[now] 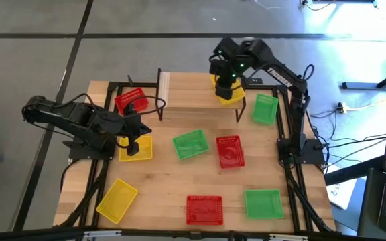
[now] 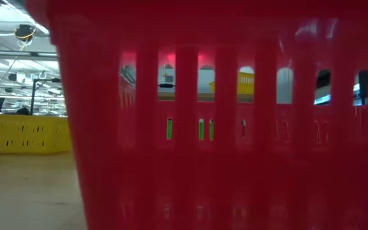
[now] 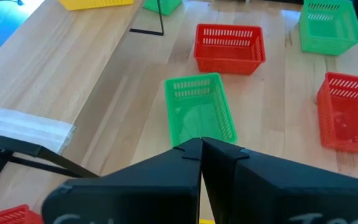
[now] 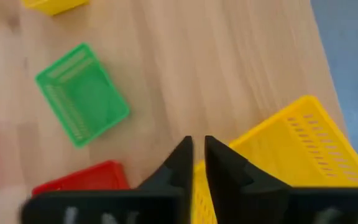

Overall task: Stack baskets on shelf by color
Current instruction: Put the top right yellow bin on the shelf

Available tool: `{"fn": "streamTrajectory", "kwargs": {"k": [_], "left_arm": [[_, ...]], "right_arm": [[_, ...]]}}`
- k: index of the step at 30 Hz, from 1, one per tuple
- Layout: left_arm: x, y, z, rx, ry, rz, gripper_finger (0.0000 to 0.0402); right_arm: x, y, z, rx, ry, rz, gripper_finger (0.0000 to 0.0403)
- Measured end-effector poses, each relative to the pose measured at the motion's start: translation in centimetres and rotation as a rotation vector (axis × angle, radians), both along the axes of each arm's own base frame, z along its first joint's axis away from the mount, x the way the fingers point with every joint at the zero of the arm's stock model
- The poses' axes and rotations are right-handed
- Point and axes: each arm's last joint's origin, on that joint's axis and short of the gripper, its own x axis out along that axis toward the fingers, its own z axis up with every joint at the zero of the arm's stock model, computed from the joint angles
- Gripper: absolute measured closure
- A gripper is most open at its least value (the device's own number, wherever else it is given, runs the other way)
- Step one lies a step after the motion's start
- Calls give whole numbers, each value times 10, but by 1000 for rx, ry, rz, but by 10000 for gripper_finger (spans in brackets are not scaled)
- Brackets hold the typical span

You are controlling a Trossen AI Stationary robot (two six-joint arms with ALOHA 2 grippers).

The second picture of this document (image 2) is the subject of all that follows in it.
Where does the green plastic basket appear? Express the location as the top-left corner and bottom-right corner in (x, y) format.
(166, 118), (215, 141)

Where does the red plastic basket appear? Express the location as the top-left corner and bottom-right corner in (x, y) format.
(24, 0), (368, 230)

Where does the yellow plastic basket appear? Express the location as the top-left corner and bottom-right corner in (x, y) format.
(0, 114), (73, 155)
(208, 72), (255, 96)

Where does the black-legged wooden shelf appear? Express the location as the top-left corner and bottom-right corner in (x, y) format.
(157, 91), (255, 104)

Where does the black metal stand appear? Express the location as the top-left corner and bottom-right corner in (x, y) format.
(29, 78), (62, 116)

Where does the yellow camera cable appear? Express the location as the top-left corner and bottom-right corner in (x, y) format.
(17, 34), (35, 52)

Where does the black overhead camera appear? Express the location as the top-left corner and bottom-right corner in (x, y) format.
(13, 24), (38, 42)

